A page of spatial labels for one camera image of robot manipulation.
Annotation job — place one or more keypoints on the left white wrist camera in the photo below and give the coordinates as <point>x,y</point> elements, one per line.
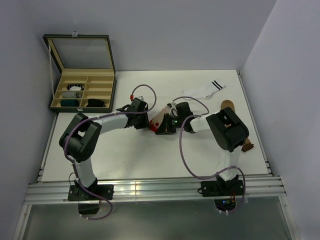
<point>133,97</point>

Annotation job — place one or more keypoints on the black compartment storage box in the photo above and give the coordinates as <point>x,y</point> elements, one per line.
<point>82,59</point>

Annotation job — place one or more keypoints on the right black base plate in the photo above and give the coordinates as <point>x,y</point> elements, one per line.
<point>220,188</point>

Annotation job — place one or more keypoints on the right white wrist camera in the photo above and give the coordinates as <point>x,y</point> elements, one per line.
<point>172,108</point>

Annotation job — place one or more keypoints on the aluminium mounting rail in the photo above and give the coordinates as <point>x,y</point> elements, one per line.
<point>171,189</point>

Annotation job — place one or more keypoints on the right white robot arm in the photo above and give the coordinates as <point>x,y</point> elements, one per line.
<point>229,132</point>

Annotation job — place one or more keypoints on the grey rolled sock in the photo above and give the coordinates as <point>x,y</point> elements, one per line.
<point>71,95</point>

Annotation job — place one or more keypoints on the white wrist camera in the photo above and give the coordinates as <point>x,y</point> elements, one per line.
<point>133,97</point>
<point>172,108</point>

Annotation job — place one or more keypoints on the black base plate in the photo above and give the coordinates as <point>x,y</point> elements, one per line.
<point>220,188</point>
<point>89,199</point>

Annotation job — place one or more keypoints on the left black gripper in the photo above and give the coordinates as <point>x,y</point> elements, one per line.
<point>145,124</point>

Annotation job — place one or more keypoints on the white striped sock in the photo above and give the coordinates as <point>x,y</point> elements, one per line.
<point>204,92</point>

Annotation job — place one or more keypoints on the dark green rolled sock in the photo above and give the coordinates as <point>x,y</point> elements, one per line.
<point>69,103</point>

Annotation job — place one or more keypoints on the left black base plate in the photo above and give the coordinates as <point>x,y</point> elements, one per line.
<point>89,199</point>

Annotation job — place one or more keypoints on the black white rolled sock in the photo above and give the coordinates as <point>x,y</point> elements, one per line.
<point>75,87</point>

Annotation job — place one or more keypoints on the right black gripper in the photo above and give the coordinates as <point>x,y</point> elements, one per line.
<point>165,127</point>

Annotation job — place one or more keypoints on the brown sock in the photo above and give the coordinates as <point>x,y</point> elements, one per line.
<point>248,145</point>

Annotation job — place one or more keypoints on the beige reindeer sock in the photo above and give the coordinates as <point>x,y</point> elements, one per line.
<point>156,121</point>

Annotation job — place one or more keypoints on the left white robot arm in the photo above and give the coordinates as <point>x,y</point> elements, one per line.
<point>80,138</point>

